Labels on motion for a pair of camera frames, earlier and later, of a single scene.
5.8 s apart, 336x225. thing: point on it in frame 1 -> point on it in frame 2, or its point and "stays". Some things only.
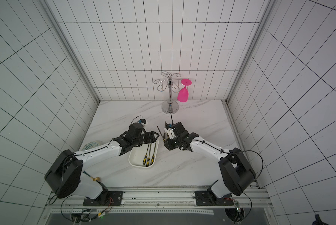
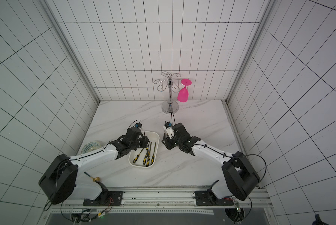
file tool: x=153 y=156 stays
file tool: x=148 y=160 stays
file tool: x=159 y=130 -> x=147 y=149
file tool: x=145 y=156 stays
